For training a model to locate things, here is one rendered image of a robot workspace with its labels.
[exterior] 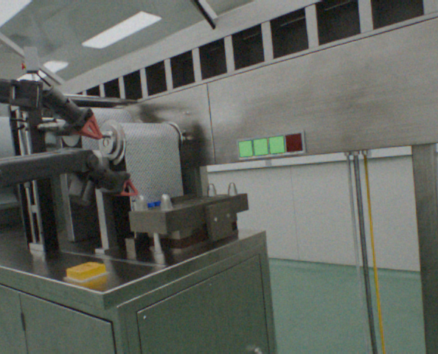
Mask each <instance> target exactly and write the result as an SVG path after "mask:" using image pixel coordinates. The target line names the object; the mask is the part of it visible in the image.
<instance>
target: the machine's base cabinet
mask: <svg viewBox="0 0 438 354"><path fill-rule="evenodd" d="M255 348H260V349H261V353H262V354H278V352H277V338H276V329H275V321H274V307H273V299H272V292H271V277H270V268H269V261H268V247H267V241H265V242H263V243H261V244H258V245H256V246H254V247H251V248H249V249H246V250H244V251H242V252H239V253H237V254H234V255H232V256H231V257H227V258H226V259H224V260H220V261H218V262H216V263H213V264H211V265H208V266H207V267H205V268H202V269H200V270H197V271H196V272H195V273H193V274H189V275H187V276H185V277H182V278H181V279H178V280H176V281H174V282H171V283H169V284H166V285H164V286H162V287H160V288H157V289H154V290H152V291H150V292H147V293H146V294H142V295H141V296H138V297H136V298H134V299H131V300H129V301H127V302H124V303H122V304H121V305H117V306H116V307H114V308H111V309H109V310H100V309H98V308H96V307H93V306H90V305H86V304H83V303H80V302H76V301H73V300H70V299H67V298H63V297H61V296H57V295H54V294H50V293H47V292H44V291H40V290H37V289H34V288H31V287H30V286H27V285H23V284H21V283H17V282H13V281H10V280H6V279H4V278H1V277H0V354H254V350H255Z"/></svg>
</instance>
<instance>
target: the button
mask: <svg viewBox="0 0 438 354"><path fill-rule="evenodd" d="M66 271H67V277H68V278H72V279H75V280H81V281H82V280H86V279H88V278H91V277H95V276H97V275H99V274H103V273H105V265H104V264H99V263H91V262H90V263H85V264H82V265H78V266H75V267H73V268H68V269H67V270H66Z"/></svg>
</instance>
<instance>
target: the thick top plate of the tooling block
mask: <svg viewBox="0 0 438 354"><path fill-rule="evenodd" d="M223 201H229V204H230V212H231V215H234V214H237V213H240V212H244V211H247V210H248V197H247V193H238V195H228V194H217V195H213V196H207V195H205V196H202V197H198V198H194V199H191V200H187V201H181V202H177V203H172V207H173V209H172V210H168V211H160V209H161V208H160V206H155V207H151V208H148V209H149V210H147V211H141V212H137V211H133V212H129V213H128V215H129V218H130V222H131V231H132V232H154V233H171V232H175V231H178V230H180V229H185V228H188V227H191V226H196V225H198V224H202V223H206V212H205V207H207V206H210V205H213V204H219V202H223Z"/></svg>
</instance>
